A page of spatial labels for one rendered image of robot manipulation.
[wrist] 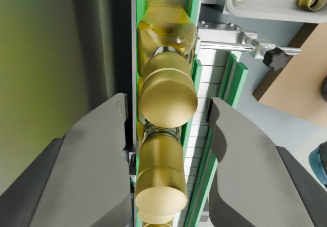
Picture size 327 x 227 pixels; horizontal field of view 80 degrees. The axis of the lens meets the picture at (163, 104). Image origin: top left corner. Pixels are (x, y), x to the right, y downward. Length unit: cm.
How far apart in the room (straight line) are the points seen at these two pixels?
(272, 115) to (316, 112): 11
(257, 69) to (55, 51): 50
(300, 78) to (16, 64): 59
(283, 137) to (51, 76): 72
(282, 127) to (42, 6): 71
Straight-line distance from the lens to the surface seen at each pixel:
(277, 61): 30
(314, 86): 66
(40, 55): 23
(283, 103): 64
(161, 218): 20
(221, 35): 40
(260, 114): 70
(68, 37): 28
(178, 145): 15
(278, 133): 78
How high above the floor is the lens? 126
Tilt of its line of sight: 58 degrees down
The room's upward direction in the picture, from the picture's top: 180 degrees clockwise
